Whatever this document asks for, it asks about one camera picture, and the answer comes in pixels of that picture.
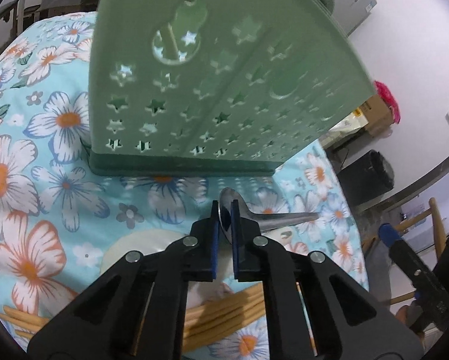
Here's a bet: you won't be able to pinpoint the stainless steel spoon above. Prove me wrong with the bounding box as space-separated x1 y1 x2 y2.
218 187 319 243

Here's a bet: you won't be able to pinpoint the green perforated utensil holder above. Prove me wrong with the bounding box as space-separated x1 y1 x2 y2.
88 0 375 176

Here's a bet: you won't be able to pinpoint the wooden chair dark seat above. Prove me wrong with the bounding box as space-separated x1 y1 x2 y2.
362 197 447 311

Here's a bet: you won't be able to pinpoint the floral blue tablecloth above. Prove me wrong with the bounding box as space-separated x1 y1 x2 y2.
0 12 369 317

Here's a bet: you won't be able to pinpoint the cream plastic rice spoon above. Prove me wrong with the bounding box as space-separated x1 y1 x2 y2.
100 228 235 309

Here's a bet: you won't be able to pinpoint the cardboard box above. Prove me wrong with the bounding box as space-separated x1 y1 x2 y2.
352 94 394 138

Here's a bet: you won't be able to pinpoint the black trash bin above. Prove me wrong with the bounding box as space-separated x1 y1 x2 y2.
338 150 395 208

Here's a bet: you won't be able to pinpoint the red plastic bag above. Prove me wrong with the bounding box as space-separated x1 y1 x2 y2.
374 80 401 125

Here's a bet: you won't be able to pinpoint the wooden chopstick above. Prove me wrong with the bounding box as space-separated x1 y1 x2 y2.
6 296 265 347
0 284 264 338
11 302 265 352
0 283 264 332

